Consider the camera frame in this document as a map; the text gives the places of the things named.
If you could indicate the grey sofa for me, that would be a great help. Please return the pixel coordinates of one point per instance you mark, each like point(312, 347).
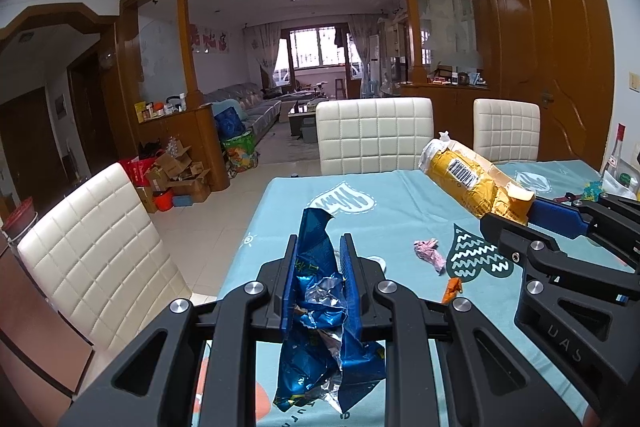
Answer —
point(260, 112)

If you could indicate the dark red small tool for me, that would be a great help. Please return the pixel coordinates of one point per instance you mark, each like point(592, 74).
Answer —
point(570, 196)

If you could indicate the pink crumpled wrapper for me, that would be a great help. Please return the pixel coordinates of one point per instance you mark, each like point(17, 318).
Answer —
point(430, 253)

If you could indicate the blue bag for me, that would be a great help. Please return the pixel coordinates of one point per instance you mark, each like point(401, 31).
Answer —
point(230, 122)

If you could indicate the white standing air conditioner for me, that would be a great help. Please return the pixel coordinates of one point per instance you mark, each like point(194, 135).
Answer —
point(376, 67)

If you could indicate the red paper bag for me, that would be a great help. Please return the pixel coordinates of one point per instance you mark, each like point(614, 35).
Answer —
point(137, 169)

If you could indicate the orange crumpled wrapper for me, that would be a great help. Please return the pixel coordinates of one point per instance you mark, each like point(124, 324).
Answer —
point(452, 289)

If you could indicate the colourful printed bag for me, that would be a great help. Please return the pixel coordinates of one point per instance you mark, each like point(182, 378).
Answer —
point(240, 152)

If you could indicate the pink flower wall picture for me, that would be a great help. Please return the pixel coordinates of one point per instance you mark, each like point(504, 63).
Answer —
point(197, 39)
point(212, 41)
point(225, 43)

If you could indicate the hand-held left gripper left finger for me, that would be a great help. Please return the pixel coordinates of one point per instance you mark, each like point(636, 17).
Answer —
point(290, 277)

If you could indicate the wooden partition cabinet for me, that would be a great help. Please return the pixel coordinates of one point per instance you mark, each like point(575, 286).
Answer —
point(200, 142)
point(450, 92)

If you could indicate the barred window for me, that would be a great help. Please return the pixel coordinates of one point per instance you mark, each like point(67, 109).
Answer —
point(312, 49)

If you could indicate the blue foil wrapper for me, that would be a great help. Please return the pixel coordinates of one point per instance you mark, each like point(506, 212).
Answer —
point(315, 357)

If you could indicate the wooden column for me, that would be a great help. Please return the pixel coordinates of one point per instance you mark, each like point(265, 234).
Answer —
point(411, 17)
point(186, 47)

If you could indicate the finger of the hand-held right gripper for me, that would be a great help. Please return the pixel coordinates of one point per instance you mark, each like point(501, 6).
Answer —
point(555, 217)
point(505, 233)

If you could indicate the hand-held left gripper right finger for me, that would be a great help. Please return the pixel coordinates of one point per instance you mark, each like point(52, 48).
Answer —
point(350, 287)

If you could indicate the glass bottle red cap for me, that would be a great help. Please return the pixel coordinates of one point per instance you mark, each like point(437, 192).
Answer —
point(615, 157)

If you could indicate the white quilted chair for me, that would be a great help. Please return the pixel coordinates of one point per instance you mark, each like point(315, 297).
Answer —
point(100, 247)
point(507, 129)
point(375, 132)

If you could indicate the row of small boxes bottles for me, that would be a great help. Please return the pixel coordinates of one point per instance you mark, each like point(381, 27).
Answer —
point(160, 109)

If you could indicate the dark coffee table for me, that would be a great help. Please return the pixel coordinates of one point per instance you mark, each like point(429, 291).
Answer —
point(302, 109)

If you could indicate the dark wooden door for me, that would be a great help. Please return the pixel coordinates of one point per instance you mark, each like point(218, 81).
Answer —
point(30, 147)

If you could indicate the red plastic basin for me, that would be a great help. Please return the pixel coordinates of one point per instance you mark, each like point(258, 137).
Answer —
point(20, 214)

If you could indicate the pile of cardboard boxes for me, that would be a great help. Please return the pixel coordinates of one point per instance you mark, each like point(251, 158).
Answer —
point(175, 172)

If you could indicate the white plastic bag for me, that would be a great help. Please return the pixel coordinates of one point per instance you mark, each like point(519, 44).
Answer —
point(612, 184)

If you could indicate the round wall ornament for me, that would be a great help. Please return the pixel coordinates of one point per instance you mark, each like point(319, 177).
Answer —
point(107, 60)

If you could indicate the patterned curtain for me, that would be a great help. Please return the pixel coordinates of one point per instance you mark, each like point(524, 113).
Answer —
point(262, 52)
point(360, 42)

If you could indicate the glossy wooden door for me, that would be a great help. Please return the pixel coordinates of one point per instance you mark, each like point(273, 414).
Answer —
point(550, 47)

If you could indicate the orange plastic bucket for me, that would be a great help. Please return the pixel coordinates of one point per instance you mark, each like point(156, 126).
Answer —
point(163, 202)

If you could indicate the small framed wall picture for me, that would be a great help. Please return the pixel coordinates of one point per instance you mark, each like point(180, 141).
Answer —
point(61, 105)

